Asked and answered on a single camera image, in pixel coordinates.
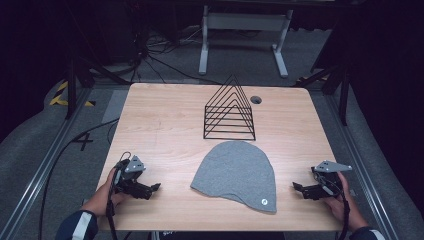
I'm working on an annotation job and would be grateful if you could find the black tripod stand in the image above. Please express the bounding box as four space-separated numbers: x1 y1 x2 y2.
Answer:
64 54 132 121
292 62 352 127

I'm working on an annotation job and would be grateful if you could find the person's left hand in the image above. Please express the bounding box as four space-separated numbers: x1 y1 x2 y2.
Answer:
81 166 132 218

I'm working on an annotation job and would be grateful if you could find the white metal table frame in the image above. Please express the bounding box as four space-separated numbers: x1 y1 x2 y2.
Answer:
198 4 294 79

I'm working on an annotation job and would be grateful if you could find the person's right hand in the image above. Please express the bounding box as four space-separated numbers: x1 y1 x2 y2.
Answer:
321 171 370 233

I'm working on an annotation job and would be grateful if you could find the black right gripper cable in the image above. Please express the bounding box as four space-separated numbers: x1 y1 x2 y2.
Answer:
321 173 352 240

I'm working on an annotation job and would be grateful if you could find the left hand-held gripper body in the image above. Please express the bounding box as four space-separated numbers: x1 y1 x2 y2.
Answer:
113 154 153 200

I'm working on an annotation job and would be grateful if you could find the black wire file rack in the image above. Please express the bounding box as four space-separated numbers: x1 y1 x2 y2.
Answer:
202 74 257 141

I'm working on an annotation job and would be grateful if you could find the metal floor rail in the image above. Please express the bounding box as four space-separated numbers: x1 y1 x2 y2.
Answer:
323 93 403 240
0 87 94 240

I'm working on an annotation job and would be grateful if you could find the yellow black floor tape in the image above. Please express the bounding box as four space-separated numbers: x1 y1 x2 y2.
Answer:
49 80 97 108

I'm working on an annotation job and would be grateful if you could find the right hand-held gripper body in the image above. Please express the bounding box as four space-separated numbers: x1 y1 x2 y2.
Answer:
302 160 353 201

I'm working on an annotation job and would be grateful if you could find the black floor cable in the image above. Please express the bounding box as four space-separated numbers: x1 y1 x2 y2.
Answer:
38 117 120 240

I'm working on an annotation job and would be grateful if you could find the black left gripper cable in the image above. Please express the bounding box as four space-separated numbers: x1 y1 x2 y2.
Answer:
105 151 133 240

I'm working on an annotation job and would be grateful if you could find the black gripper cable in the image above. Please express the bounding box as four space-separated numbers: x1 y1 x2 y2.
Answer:
321 173 352 240
105 151 133 240

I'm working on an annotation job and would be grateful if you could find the bundle of black cables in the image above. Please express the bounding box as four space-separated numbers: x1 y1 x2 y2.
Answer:
129 24 223 86

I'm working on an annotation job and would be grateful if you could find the grey knit beanie hat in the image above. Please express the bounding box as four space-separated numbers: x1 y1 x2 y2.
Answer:
190 140 278 214

